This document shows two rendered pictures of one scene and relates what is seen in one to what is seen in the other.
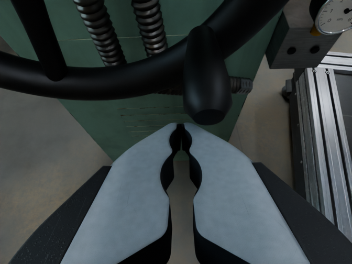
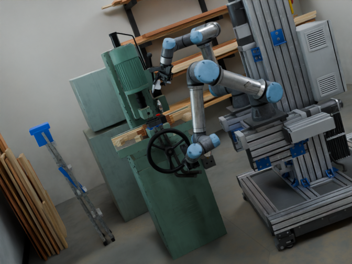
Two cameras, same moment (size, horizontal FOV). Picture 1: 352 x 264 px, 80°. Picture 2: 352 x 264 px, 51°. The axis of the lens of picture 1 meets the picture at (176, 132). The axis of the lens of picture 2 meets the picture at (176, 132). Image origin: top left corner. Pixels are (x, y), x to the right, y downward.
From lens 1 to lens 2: 222 cm
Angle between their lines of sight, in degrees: 50
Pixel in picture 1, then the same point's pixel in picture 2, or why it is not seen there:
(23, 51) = (147, 189)
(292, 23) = (202, 158)
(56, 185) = not seen: outside the picture
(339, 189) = (261, 199)
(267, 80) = (236, 200)
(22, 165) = not seen: outside the picture
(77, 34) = (160, 179)
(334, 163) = (257, 195)
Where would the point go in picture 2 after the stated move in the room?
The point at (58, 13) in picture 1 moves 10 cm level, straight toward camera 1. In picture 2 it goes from (157, 175) to (167, 175)
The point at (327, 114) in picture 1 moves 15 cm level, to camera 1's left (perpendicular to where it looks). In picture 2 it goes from (251, 186) to (234, 195)
